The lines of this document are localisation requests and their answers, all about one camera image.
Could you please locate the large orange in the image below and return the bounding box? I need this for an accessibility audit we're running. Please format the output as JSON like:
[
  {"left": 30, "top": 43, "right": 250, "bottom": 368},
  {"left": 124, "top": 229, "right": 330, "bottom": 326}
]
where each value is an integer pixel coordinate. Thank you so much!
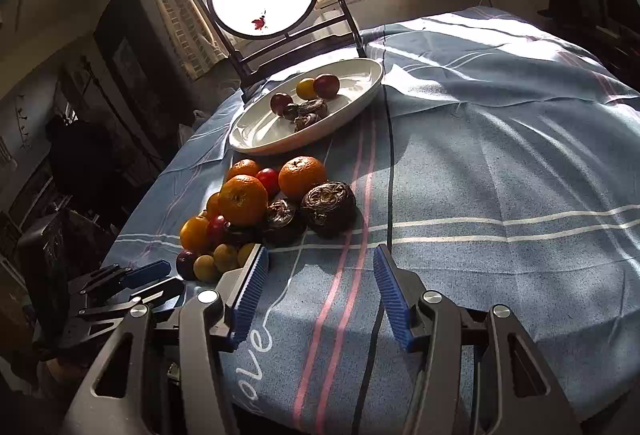
[{"left": 218, "top": 174, "right": 269, "bottom": 227}]

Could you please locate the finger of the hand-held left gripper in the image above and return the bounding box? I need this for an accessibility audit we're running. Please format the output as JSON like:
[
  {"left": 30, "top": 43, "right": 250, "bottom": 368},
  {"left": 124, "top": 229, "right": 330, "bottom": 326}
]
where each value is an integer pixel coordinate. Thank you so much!
[
  {"left": 79, "top": 277, "right": 186, "bottom": 322},
  {"left": 81, "top": 259, "right": 172, "bottom": 292}
]

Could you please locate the large brown passion fruit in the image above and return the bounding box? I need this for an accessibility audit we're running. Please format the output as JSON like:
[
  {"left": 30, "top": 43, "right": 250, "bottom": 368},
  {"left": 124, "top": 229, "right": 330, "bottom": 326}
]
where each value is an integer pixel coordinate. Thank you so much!
[{"left": 300, "top": 181, "right": 357, "bottom": 239}]

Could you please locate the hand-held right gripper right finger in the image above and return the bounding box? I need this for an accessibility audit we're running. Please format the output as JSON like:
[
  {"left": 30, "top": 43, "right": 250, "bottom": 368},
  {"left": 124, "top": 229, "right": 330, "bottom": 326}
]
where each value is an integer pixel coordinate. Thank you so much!
[{"left": 372, "top": 244, "right": 583, "bottom": 435}]

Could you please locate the blue striped tablecloth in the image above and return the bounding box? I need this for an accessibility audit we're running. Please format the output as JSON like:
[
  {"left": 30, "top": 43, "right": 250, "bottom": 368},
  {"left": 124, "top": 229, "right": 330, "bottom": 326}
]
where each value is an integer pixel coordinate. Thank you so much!
[{"left": 102, "top": 5, "right": 640, "bottom": 435}]

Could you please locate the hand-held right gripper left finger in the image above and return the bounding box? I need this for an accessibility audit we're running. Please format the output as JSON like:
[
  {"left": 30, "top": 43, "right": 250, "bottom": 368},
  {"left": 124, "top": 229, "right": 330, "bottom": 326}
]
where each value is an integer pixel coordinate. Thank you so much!
[{"left": 62, "top": 244, "right": 271, "bottom": 435}]

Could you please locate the dark passion fruit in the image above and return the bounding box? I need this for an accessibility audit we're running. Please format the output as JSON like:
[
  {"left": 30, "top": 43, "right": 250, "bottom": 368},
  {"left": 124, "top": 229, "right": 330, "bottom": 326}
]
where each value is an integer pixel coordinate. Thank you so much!
[{"left": 222, "top": 222, "right": 263, "bottom": 247}]

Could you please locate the purple plum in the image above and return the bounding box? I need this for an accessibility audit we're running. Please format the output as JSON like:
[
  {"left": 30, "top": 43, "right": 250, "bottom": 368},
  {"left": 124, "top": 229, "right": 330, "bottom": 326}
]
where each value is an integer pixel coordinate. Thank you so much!
[{"left": 175, "top": 250, "right": 198, "bottom": 280}]

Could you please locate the white oval plate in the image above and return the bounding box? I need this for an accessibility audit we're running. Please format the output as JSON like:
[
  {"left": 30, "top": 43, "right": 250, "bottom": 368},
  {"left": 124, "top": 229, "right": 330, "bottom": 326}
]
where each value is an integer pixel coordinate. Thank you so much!
[{"left": 228, "top": 58, "right": 385, "bottom": 156}]

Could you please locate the dark wooden cabinet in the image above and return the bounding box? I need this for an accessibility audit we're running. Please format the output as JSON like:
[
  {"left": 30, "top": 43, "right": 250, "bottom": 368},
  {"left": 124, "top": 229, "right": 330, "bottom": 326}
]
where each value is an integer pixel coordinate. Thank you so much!
[{"left": 92, "top": 0, "right": 188, "bottom": 176}]

